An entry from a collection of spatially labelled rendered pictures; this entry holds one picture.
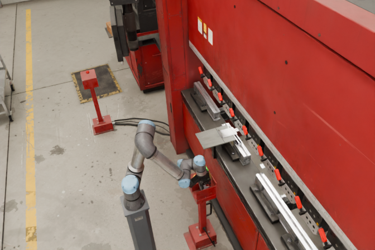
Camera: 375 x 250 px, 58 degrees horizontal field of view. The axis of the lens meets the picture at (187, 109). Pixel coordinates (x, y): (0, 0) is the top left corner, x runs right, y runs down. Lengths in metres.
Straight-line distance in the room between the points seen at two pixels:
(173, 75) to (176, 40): 0.36
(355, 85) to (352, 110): 0.10
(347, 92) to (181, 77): 2.09
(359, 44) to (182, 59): 2.09
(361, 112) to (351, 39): 0.26
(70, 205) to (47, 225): 0.27
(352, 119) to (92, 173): 3.00
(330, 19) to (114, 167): 3.00
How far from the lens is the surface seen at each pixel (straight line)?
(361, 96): 1.33
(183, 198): 3.47
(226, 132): 2.64
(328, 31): 1.37
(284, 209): 2.27
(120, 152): 4.00
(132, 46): 3.55
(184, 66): 3.18
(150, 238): 2.82
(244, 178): 2.50
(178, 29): 2.99
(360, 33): 1.26
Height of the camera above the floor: 2.79
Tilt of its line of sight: 39 degrees down
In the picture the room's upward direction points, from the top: 3 degrees counter-clockwise
